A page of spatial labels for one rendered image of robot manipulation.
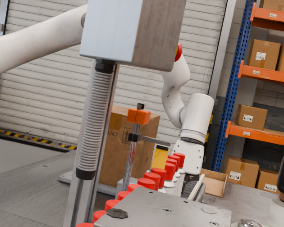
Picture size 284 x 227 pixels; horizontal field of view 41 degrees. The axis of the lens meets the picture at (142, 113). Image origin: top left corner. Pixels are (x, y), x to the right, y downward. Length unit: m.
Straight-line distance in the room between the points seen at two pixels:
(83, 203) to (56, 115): 4.74
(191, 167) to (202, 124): 0.14
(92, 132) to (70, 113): 4.81
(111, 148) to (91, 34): 0.75
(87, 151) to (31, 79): 5.02
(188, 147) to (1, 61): 0.63
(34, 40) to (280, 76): 3.63
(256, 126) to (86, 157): 4.02
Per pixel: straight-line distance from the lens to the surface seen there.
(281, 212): 0.86
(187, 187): 1.52
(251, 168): 4.67
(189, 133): 1.21
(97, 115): 0.65
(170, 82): 1.20
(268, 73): 4.52
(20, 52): 1.22
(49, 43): 1.20
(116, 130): 1.39
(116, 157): 1.41
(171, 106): 1.30
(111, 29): 0.67
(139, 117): 0.83
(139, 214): 0.36
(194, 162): 1.21
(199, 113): 1.23
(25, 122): 5.72
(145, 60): 0.63
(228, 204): 1.61
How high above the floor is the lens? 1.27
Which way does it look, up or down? 5 degrees down
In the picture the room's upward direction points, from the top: 11 degrees clockwise
